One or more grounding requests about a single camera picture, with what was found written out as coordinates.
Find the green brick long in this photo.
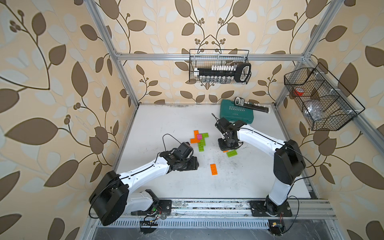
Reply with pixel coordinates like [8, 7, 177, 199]
[200, 139, 206, 147]

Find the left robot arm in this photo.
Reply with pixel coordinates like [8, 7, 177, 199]
[89, 142, 199, 226]

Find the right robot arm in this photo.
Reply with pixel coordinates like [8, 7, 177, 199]
[215, 118, 306, 207]

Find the green tool case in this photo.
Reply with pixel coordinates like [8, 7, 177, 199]
[220, 100, 254, 124]

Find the red tape roll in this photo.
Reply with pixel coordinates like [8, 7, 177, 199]
[293, 87, 305, 97]

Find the clear plastic bag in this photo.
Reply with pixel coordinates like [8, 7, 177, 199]
[304, 100, 326, 121]

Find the socket rail on case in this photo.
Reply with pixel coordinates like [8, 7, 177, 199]
[234, 97, 270, 114]

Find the aluminium front rail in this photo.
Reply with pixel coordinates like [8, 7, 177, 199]
[87, 197, 337, 220]

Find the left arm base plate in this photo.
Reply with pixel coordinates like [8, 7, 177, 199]
[131, 200, 172, 218]

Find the socket rail in basket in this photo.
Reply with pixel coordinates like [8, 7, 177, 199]
[192, 63, 252, 84]

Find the back wire basket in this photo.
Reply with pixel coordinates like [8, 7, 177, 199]
[189, 49, 252, 85]

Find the wire basket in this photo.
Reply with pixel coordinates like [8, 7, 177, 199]
[189, 49, 252, 85]
[284, 63, 366, 131]

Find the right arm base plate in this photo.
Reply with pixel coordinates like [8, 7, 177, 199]
[249, 199, 293, 217]

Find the right wire basket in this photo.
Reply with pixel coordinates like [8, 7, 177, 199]
[284, 63, 366, 131]

